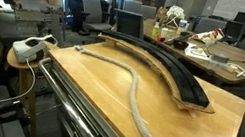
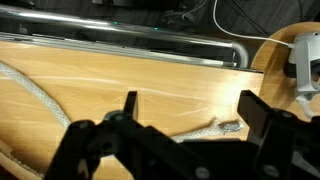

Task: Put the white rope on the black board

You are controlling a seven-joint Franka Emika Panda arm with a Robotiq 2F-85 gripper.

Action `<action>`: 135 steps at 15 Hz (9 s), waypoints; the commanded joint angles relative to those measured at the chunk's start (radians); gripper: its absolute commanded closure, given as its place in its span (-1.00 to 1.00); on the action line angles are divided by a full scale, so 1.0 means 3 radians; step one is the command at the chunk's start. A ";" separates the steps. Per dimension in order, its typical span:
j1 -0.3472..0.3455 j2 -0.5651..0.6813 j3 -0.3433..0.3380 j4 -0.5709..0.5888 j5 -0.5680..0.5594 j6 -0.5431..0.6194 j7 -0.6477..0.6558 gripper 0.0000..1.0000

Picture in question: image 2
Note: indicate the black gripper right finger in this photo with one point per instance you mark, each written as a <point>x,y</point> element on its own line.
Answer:
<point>254,111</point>

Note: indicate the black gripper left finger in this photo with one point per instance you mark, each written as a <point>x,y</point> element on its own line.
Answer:
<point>131,105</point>

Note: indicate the round wooden stool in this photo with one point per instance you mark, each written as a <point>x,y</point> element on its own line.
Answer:
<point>277,90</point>

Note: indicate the white VR headset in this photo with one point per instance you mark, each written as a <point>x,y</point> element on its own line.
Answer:
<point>302,63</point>

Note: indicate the chrome cart handle bar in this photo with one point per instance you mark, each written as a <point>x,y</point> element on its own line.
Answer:
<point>126,29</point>

